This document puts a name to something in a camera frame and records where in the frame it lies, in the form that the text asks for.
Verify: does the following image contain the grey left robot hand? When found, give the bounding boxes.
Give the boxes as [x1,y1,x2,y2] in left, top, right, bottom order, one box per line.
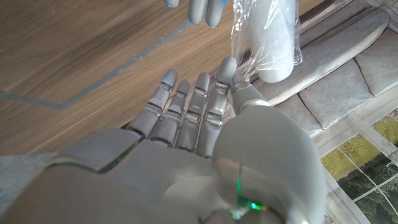
[164,0,226,28]

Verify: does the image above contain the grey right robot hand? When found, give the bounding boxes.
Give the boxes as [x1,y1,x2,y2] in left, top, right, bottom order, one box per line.
[0,56,327,224]

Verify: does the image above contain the printed sofa backdrop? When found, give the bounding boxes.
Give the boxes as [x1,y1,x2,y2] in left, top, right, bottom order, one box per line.
[217,0,398,224]

